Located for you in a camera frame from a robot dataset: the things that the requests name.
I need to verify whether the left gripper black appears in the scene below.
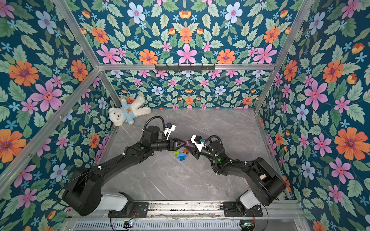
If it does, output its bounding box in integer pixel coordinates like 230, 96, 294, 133
149, 137, 186, 152

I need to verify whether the light blue long lego brick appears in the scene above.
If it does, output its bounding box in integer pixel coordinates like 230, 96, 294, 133
176, 153, 188, 161

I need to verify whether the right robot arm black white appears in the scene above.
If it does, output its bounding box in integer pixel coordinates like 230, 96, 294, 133
185, 135, 287, 209

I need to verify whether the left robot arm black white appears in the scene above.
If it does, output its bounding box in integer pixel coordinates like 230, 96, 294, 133
62, 116, 187, 216

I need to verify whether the white teddy bear blue shirt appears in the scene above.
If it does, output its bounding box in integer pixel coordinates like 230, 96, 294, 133
108, 95, 151, 127

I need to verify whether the white ventilation grille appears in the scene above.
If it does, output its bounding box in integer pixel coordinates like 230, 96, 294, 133
72, 220, 241, 231

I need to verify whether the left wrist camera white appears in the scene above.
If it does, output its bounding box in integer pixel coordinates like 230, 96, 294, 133
164, 123, 176, 136

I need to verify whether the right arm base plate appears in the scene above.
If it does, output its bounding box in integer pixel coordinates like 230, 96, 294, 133
219, 201, 263, 218

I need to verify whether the black hook rail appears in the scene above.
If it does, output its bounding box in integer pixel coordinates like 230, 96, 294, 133
154, 64, 216, 72

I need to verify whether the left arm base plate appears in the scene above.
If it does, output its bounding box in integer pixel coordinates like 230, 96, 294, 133
108, 202, 149, 218

